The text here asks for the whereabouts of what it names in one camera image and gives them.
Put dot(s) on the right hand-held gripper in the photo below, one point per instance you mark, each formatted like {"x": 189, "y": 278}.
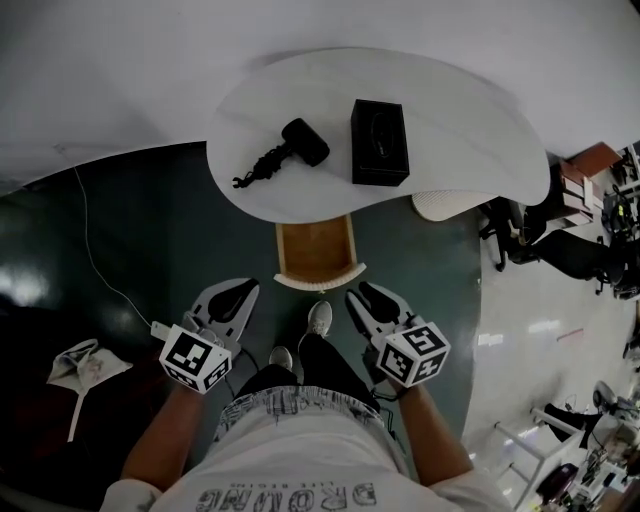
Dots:
{"x": 415, "y": 355}

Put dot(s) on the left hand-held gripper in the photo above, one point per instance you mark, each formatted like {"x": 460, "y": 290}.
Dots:
{"x": 192, "y": 357}

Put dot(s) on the wooden drawer with white front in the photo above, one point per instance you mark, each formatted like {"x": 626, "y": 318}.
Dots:
{"x": 315, "y": 250}

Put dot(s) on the person's left forearm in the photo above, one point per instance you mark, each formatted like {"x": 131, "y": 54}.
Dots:
{"x": 165, "y": 440}

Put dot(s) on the person's right forearm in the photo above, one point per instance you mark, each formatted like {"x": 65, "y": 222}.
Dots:
{"x": 432, "y": 435}

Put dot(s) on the white dressing table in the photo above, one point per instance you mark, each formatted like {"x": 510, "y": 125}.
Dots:
{"x": 450, "y": 150}

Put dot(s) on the person's right grey shoe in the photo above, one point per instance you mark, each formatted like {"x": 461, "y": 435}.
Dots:
{"x": 320, "y": 317}

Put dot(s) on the person's grey shoe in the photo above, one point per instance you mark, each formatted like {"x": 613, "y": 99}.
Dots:
{"x": 320, "y": 317}
{"x": 281, "y": 357}

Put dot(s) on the white power adapter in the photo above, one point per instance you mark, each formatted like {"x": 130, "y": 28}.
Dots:
{"x": 161, "y": 330}

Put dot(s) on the person's black trousers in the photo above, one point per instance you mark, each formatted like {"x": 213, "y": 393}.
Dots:
{"x": 320, "y": 360}

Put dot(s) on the person's left grey shoe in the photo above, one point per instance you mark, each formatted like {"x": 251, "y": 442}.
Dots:
{"x": 281, "y": 357}

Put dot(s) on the dark green floor mat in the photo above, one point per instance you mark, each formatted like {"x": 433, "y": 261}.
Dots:
{"x": 165, "y": 235}

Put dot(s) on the white fabric bag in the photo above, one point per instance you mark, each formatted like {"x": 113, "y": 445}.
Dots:
{"x": 87, "y": 365}

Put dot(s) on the black office chair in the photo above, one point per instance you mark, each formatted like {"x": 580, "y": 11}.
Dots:
{"x": 585, "y": 257}
{"x": 515, "y": 240}

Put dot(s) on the person's white printed shirt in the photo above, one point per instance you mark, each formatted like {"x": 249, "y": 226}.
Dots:
{"x": 300, "y": 460}

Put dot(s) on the black rectangular box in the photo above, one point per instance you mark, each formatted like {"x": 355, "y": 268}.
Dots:
{"x": 380, "y": 145}

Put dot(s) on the black hair dryer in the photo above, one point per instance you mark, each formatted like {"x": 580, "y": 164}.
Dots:
{"x": 305, "y": 141}

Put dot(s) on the white metal rack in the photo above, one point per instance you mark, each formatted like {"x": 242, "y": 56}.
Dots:
{"x": 530, "y": 450}

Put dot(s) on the brown wooden cabinet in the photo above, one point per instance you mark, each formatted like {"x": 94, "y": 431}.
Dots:
{"x": 580, "y": 185}

